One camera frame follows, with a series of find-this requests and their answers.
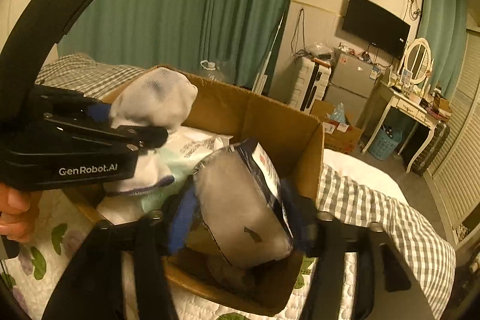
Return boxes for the cardboard box on floor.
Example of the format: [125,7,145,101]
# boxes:
[310,100,363,154]

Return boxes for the oval vanity mirror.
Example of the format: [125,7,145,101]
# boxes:
[398,37,433,85]

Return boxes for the mint green tissue pack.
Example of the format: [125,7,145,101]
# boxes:
[141,126,233,212]

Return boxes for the small teal curtain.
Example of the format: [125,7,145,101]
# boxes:
[417,0,468,99]

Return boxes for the white suitcase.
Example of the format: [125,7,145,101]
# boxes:
[289,57,331,113]

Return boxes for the black wall television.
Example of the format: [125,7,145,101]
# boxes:
[342,0,410,59]

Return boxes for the white louvered wardrobe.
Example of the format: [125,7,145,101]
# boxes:
[424,28,479,249]

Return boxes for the white sock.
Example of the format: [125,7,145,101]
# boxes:
[103,67,198,196]

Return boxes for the dark checked suitcase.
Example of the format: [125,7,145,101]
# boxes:
[412,121,450,175]

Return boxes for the clear water jug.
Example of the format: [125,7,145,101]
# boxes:
[199,59,227,82]

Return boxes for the floral white quilt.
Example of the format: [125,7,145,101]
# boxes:
[0,187,357,320]

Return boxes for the grey checked bed sheet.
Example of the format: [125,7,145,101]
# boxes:
[36,54,456,319]

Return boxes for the large green curtain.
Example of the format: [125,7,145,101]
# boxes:
[55,0,305,89]

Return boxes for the open cardboard box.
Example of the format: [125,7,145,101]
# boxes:
[63,64,326,318]

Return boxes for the person's left hand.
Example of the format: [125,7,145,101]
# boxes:
[0,184,42,243]

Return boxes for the silver mini fridge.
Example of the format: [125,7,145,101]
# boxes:
[323,50,380,124]

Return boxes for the blue laundry basket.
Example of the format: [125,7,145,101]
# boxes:
[368,125,402,161]

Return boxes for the white dressing table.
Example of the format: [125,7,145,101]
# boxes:
[357,81,439,173]

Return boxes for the dark cotton pad pack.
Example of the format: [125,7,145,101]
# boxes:
[187,139,293,270]

